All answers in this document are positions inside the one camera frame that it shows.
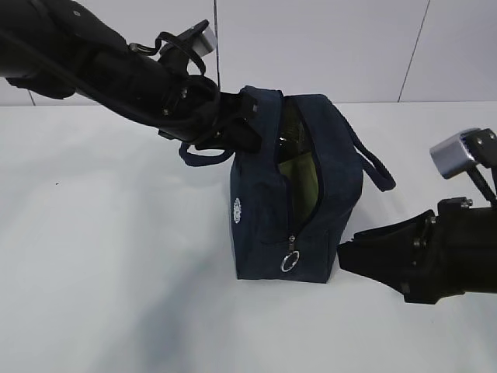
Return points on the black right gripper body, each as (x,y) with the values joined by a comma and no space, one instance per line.
(460,254)

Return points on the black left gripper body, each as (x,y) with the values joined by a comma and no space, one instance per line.
(198,113)

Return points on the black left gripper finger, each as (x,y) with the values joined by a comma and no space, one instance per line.
(242,137)

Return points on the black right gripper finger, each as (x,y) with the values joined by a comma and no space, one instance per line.
(390,262)
(414,233)

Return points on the green lidded glass container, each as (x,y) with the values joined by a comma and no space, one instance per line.
(302,174)

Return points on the navy blue lunch bag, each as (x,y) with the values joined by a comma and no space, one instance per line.
(291,201)

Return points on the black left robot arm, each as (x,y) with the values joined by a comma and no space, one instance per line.
(58,49)

